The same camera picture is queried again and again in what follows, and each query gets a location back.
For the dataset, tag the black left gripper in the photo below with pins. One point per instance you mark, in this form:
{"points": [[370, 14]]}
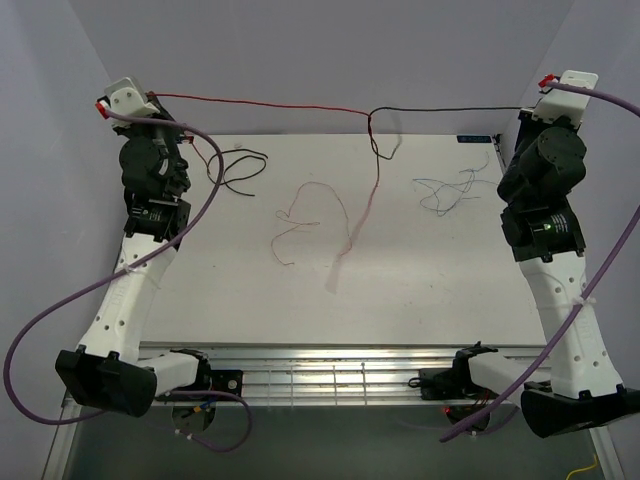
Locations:
{"points": [[132, 130]]}

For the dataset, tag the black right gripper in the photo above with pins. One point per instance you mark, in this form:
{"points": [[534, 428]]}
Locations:
{"points": [[528, 124]]}

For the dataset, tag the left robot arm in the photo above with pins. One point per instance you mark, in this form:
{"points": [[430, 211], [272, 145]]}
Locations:
{"points": [[104, 370]]}

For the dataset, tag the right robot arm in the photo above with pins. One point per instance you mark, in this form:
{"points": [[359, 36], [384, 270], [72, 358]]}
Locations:
{"points": [[573, 385]]}

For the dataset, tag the blue corner label right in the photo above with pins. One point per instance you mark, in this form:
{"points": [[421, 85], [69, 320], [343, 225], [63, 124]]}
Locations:
{"points": [[474, 139]]}

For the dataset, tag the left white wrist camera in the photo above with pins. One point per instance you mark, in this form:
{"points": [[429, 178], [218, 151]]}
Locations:
{"points": [[126, 97]]}

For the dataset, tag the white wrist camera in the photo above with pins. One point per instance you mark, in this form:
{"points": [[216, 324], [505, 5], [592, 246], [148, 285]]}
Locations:
{"points": [[126, 97], [556, 103]]}

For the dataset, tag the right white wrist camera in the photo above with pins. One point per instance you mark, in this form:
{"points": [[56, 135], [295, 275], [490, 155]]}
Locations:
{"points": [[556, 103]]}

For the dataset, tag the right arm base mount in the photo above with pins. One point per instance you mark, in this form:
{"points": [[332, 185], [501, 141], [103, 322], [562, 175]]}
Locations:
{"points": [[461, 399]]}

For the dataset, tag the aluminium frame rail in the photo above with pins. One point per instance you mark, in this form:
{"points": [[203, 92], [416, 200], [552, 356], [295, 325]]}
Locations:
{"points": [[326, 413]]}

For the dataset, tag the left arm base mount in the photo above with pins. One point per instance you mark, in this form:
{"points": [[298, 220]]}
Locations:
{"points": [[194, 408]]}

